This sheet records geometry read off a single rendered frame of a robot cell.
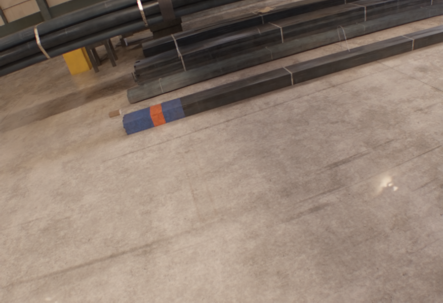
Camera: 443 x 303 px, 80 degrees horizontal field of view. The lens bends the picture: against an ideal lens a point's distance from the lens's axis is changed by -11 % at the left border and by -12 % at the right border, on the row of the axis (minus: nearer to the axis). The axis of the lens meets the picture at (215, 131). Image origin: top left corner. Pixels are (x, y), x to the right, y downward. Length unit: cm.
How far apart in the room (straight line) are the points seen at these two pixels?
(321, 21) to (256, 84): 200
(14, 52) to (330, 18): 458
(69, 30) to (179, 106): 160
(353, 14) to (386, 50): 127
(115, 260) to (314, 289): 134
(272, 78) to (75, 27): 243
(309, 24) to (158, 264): 413
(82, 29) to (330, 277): 345
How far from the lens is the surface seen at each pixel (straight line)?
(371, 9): 570
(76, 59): 722
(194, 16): 924
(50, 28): 396
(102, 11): 380
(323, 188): 230
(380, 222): 213
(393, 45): 449
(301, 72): 375
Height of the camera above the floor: 164
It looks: 32 degrees down
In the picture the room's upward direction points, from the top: 15 degrees counter-clockwise
